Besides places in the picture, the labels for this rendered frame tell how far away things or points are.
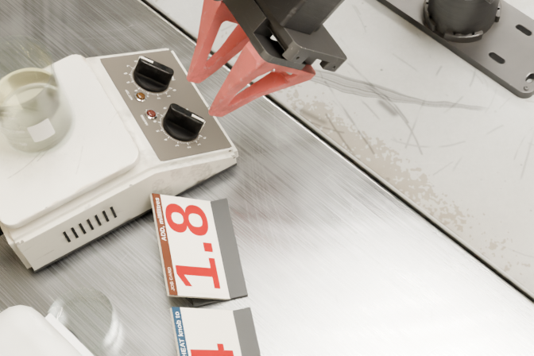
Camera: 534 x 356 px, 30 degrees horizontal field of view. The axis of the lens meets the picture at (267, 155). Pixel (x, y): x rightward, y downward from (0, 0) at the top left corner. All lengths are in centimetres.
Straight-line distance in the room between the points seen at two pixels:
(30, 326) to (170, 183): 65
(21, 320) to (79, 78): 65
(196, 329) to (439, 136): 27
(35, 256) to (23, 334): 64
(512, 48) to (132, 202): 37
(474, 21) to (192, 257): 32
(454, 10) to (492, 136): 11
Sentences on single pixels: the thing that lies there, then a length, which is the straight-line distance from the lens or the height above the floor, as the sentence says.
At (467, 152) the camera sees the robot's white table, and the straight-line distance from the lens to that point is 88.
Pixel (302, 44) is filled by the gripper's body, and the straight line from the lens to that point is 67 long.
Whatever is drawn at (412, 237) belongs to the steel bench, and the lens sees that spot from 84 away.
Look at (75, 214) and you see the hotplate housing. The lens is 80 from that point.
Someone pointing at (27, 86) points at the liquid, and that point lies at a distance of 79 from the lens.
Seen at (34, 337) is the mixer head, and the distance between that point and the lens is 18.
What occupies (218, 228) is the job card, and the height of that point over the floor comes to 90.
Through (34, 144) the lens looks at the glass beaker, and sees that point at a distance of 79.
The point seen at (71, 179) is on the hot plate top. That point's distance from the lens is 79.
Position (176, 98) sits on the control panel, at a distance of 86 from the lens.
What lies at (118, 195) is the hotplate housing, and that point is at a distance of 80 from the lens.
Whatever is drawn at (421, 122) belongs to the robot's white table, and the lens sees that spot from 89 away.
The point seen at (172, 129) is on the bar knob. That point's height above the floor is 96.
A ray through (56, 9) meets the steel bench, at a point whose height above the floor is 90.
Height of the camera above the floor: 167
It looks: 62 degrees down
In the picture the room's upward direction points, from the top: 8 degrees counter-clockwise
